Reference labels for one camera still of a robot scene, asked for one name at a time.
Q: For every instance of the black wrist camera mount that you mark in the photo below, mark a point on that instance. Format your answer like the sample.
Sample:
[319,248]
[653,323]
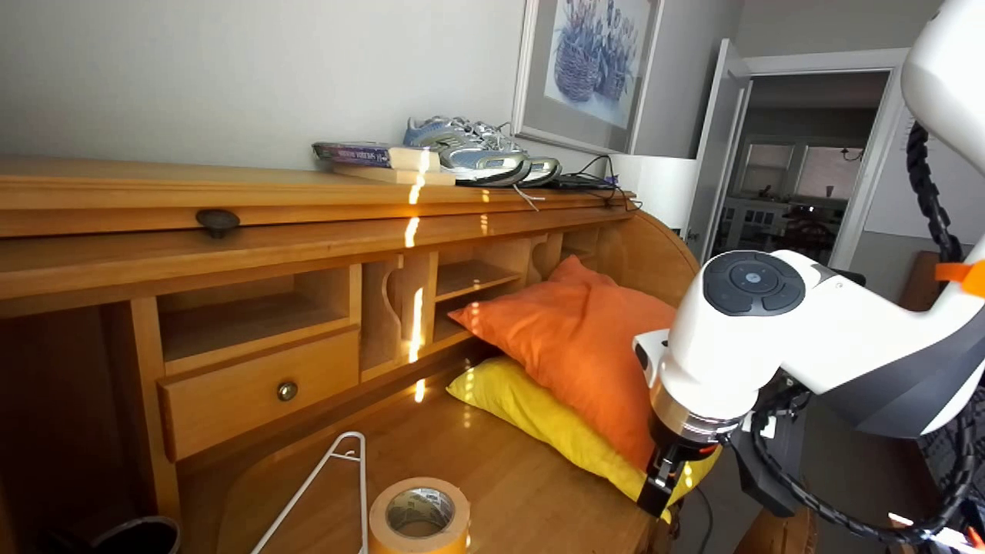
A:
[772,472]

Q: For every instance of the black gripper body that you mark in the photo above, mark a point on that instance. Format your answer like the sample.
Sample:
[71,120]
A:
[679,456]

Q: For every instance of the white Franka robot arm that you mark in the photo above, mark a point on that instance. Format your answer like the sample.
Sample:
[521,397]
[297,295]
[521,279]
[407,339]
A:
[819,329]

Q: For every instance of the blue grey sneaker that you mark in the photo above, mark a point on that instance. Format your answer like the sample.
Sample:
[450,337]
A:
[440,134]
[494,164]

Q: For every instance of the wooden roll-top desk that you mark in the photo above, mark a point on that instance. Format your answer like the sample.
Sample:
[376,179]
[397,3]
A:
[258,257]

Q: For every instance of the wooden desk drawer with knob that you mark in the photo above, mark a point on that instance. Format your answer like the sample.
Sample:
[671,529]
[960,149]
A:
[235,395]

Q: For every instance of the orange cloth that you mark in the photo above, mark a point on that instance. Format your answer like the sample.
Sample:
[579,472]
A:
[574,350]

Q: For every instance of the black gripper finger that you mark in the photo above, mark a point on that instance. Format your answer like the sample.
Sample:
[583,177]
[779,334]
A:
[658,497]

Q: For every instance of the small white box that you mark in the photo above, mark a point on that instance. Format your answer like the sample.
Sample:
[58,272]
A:
[416,162]

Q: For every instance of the black round cup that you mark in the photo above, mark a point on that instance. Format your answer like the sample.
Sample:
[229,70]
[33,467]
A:
[135,541]

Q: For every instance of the tan tape roll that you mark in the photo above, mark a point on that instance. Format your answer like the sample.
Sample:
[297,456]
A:
[385,524]

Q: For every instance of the framed lavender picture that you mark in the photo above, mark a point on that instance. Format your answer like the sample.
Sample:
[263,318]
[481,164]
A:
[601,52]

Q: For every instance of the dark flat book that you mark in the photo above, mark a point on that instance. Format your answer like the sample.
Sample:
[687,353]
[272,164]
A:
[356,156]

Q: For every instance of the white door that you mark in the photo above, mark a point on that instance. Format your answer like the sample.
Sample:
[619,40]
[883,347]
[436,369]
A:
[717,156]

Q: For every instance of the yellow cloth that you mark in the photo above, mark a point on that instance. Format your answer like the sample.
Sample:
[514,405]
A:
[534,410]

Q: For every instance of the wooden bed frame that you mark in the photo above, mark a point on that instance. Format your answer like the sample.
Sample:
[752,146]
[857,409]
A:
[918,282]

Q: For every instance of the white boxy object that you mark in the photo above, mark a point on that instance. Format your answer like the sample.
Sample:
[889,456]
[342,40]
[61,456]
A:
[658,189]

